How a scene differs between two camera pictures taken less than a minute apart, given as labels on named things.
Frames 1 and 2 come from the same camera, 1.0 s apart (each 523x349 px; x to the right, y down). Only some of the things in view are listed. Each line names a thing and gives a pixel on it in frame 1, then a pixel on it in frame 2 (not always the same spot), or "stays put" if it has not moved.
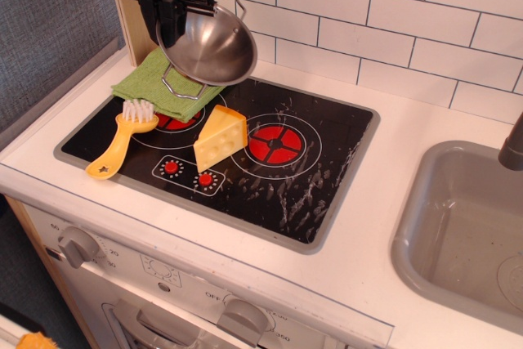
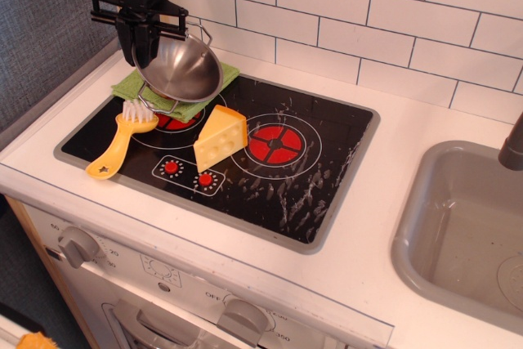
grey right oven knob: [243, 321] stays put
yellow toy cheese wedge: [223, 133] stays put
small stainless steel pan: [217, 50] → [187, 70]
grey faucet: [511, 154] stays put
